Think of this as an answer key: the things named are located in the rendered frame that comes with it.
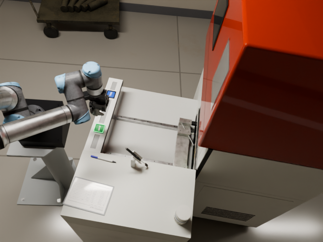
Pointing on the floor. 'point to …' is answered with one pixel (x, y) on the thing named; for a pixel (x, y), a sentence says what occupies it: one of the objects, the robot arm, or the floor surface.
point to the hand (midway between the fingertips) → (95, 114)
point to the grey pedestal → (44, 174)
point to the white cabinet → (109, 235)
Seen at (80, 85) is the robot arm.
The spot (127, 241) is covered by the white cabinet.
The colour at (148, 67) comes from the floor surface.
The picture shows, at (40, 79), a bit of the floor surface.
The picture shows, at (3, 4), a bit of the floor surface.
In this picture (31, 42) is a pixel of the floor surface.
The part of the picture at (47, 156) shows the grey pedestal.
